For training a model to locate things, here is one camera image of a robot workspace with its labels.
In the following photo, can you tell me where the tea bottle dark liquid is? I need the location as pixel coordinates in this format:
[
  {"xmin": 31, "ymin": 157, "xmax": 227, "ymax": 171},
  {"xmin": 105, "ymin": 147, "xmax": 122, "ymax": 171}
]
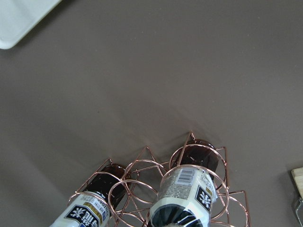
[{"xmin": 148, "ymin": 140, "xmax": 219, "ymax": 227}]

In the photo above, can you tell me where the tea bottle in basket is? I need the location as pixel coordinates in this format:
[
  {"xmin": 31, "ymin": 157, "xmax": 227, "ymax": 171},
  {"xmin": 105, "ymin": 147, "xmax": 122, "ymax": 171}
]
[{"xmin": 51, "ymin": 163, "xmax": 125, "ymax": 227}]

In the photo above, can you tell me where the bamboo cutting board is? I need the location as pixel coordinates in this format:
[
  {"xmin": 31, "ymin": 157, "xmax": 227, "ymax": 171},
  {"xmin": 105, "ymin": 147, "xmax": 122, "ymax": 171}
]
[{"xmin": 291, "ymin": 167, "xmax": 303, "ymax": 198}]

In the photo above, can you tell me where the white serving tray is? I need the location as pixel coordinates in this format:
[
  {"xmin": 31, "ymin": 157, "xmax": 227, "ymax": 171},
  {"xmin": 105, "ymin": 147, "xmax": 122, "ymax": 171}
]
[{"xmin": 0, "ymin": 0, "xmax": 60, "ymax": 50}]

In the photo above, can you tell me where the copper wire bottle basket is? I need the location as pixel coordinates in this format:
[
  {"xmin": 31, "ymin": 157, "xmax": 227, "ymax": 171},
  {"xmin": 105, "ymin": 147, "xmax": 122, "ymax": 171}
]
[{"xmin": 68, "ymin": 132, "xmax": 251, "ymax": 227}]

